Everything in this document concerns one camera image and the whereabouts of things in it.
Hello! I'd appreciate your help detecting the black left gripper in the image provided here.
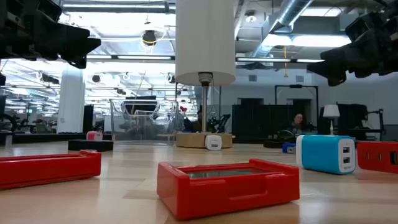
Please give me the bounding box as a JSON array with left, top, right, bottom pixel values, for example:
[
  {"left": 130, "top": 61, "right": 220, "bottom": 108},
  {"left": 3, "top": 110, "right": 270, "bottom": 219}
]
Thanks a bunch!
[{"left": 0, "top": 0, "right": 102, "bottom": 70}]

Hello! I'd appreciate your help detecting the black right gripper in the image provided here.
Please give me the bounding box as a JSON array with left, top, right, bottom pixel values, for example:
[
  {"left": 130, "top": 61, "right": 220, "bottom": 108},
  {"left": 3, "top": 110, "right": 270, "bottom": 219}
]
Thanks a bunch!
[{"left": 307, "top": 0, "right": 398, "bottom": 87}]

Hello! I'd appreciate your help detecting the blue white USB charger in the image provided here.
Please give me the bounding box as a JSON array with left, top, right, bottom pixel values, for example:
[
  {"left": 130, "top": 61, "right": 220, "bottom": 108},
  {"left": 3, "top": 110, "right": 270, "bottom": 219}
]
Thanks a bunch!
[{"left": 295, "top": 134, "right": 356, "bottom": 175}]

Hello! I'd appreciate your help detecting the small red wall charger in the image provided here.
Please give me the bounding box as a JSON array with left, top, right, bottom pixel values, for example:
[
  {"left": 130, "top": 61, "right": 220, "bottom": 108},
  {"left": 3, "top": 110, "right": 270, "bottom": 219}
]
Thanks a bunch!
[{"left": 86, "top": 131, "right": 104, "bottom": 141}]

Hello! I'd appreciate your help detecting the blue rectangular block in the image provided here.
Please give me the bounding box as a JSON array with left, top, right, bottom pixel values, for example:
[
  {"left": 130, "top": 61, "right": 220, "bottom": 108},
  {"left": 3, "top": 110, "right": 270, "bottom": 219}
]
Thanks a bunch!
[{"left": 282, "top": 142, "right": 297, "bottom": 154}]

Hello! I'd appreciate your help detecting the black rectangular device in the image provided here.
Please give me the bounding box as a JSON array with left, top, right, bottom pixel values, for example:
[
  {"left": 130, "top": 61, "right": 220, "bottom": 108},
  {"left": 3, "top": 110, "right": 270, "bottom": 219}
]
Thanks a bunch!
[{"left": 67, "top": 139, "right": 114, "bottom": 152}]

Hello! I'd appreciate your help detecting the large red USB charger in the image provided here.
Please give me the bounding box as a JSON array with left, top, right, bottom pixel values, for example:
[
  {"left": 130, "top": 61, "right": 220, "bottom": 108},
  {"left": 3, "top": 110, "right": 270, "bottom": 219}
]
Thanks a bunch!
[{"left": 356, "top": 141, "right": 398, "bottom": 174}]

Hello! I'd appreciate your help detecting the small white USB charger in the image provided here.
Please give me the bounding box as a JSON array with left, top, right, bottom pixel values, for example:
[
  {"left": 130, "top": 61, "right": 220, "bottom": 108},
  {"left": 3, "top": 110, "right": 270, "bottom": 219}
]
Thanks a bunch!
[{"left": 205, "top": 134, "right": 223, "bottom": 151}]

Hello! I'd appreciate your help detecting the small white background lamp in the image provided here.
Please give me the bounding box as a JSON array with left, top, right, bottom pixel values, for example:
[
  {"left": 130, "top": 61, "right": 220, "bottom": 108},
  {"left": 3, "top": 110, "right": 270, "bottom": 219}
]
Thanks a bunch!
[{"left": 322, "top": 104, "right": 341, "bottom": 136}]

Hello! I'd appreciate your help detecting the black background workstation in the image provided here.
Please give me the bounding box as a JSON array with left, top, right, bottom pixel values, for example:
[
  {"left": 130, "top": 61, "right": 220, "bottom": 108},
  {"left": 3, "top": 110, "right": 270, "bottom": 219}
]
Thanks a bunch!
[{"left": 337, "top": 103, "right": 386, "bottom": 141}]

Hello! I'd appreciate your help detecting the white round column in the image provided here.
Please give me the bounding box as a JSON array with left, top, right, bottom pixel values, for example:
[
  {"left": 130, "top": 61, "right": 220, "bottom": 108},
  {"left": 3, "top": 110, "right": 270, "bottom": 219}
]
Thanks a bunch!
[{"left": 57, "top": 67, "right": 86, "bottom": 134}]

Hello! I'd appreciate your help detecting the person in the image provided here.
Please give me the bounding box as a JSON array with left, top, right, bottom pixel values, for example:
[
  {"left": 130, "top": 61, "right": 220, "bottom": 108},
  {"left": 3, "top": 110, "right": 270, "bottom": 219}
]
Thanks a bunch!
[
  {"left": 191, "top": 108, "right": 203, "bottom": 133},
  {"left": 290, "top": 113, "right": 308, "bottom": 134}
]

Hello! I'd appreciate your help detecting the long ceiling light bar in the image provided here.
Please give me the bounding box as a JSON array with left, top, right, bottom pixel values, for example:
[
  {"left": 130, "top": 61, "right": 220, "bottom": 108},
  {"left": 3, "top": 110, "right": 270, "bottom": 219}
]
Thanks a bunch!
[
  {"left": 85, "top": 54, "right": 174, "bottom": 62},
  {"left": 235, "top": 57, "right": 326, "bottom": 64}
]

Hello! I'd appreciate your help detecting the black tall cabinet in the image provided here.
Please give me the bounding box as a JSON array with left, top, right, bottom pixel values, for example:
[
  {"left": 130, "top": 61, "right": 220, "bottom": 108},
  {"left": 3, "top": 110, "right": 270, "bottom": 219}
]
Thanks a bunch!
[{"left": 82, "top": 105, "right": 94, "bottom": 134}]

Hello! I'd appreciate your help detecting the black room divider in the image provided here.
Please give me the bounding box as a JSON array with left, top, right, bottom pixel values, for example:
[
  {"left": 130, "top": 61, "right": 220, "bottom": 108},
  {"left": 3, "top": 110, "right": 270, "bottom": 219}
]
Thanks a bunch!
[{"left": 231, "top": 104, "right": 312, "bottom": 141}]

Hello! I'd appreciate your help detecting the clear plastic bin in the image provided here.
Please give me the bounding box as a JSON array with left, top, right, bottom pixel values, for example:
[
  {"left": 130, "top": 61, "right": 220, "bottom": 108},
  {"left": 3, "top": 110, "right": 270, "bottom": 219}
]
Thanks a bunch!
[{"left": 109, "top": 98, "right": 180, "bottom": 146}]

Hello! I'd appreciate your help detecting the red tray, left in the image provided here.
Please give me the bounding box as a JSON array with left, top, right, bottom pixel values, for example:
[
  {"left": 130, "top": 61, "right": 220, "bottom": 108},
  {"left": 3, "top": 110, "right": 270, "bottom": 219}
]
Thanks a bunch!
[{"left": 0, "top": 149, "right": 102, "bottom": 190}]

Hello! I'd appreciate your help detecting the white shade wooden base lamp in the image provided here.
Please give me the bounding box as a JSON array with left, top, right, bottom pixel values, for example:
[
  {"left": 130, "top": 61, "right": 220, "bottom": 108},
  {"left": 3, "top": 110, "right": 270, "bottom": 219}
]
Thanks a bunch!
[{"left": 175, "top": 0, "right": 236, "bottom": 149}]

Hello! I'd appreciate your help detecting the black metal gantry frame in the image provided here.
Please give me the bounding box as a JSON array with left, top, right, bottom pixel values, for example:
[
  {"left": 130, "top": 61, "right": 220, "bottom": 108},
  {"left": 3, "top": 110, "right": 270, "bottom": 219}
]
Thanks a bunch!
[{"left": 274, "top": 84, "right": 319, "bottom": 131}]

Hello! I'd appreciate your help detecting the black ceiling cable reel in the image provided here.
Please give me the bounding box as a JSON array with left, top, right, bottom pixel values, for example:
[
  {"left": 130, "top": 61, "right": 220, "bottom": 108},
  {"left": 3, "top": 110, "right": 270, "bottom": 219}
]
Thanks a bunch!
[{"left": 142, "top": 29, "right": 157, "bottom": 47}]

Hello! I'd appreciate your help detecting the silver ventilation duct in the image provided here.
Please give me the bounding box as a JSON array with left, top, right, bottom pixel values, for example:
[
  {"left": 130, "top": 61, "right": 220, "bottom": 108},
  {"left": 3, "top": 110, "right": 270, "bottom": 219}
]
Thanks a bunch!
[{"left": 248, "top": 0, "right": 313, "bottom": 58}]

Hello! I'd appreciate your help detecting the black aluminium table frame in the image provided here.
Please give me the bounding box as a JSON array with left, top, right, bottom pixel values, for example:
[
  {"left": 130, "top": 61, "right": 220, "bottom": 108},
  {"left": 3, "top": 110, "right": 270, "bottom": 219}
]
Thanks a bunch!
[{"left": 0, "top": 132, "right": 398, "bottom": 146}]

